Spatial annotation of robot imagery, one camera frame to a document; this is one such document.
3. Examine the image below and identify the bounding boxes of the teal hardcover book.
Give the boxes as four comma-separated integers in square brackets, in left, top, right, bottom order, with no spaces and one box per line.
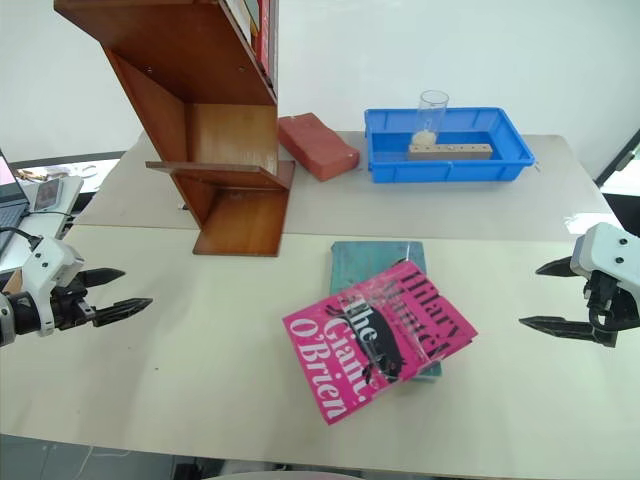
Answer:
[327,240,445,382]

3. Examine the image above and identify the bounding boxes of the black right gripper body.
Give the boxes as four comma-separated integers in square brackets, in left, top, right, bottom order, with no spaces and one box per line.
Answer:
[582,269,640,349]

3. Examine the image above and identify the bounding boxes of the grey laptop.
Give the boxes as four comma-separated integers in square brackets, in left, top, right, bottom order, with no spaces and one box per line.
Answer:
[0,148,32,272]

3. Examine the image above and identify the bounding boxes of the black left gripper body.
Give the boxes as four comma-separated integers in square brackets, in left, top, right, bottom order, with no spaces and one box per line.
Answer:
[48,281,97,333]

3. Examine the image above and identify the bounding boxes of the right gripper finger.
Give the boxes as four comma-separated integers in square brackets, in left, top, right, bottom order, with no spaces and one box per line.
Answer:
[518,315,599,342]
[534,255,576,280]

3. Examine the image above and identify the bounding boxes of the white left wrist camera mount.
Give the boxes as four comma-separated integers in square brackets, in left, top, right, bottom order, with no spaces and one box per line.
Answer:
[21,236,87,337]

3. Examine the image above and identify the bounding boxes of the pink paperback book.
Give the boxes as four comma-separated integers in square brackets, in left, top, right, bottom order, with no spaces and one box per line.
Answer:
[281,259,479,427]

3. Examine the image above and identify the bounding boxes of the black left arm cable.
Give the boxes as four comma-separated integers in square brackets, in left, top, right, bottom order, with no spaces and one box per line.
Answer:
[0,226,43,248]

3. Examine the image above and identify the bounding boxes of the red book with white lettering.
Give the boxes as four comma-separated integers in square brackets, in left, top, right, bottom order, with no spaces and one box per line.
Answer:
[259,0,280,99]

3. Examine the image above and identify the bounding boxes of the clear plastic cup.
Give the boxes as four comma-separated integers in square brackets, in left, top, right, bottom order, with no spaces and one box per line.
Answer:
[418,89,449,147]

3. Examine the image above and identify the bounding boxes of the black metal frame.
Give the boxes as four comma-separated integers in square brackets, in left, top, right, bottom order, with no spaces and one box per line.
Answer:
[593,127,640,192]

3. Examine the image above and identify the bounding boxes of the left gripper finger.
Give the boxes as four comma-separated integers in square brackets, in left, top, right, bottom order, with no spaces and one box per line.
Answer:
[91,297,154,329]
[80,267,127,291]

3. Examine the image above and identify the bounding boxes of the red brick-shaped block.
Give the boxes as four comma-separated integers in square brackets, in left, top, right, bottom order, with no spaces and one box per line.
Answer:
[277,113,362,183]

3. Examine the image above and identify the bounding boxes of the wooden block with holes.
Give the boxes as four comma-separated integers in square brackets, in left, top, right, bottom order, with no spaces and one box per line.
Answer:
[406,142,494,162]

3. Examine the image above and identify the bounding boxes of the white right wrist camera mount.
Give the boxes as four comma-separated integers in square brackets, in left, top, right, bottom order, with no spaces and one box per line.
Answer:
[571,221,640,292]

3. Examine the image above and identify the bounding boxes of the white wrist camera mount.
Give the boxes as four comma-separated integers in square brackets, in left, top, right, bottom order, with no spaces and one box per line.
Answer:
[571,221,640,292]
[21,236,87,337]

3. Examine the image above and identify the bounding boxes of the brown wooden zigzag bookshelf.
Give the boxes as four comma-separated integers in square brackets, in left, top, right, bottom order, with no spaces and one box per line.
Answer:
[52,0,297,258]

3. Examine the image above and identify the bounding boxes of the smartphone with dark screen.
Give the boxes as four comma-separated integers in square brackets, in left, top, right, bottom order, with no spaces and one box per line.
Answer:
[31,178,64,212]

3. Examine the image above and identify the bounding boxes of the blue plastic bin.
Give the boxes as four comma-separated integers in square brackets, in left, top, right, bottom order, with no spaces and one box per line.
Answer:
[363,105,537,185]

